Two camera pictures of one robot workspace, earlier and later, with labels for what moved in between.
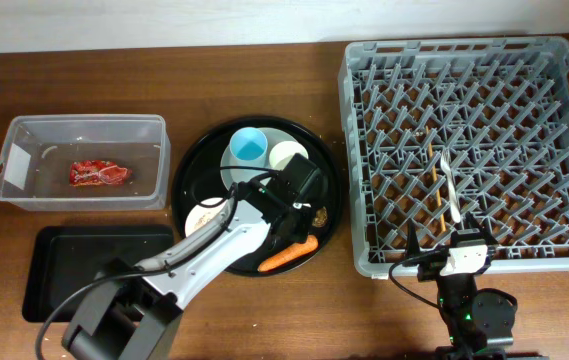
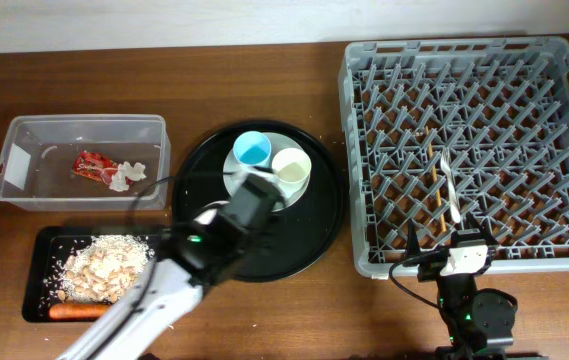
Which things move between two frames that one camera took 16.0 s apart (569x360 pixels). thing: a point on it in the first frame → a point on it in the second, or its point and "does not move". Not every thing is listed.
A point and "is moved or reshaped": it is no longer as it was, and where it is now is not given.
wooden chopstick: [436, 181] does not move
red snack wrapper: [97, 172] is moved or reshaped
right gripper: [432, 267] does not move
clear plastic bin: [85, 163] does not move
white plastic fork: [455, 209] does not move
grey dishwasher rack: [502, 130] does not move
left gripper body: [301, 227] → [260, 238]
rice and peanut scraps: [203, 220] is moved or reshaped
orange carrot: [290, 254] is moved or reshaped
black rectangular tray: [64, 258] does not move
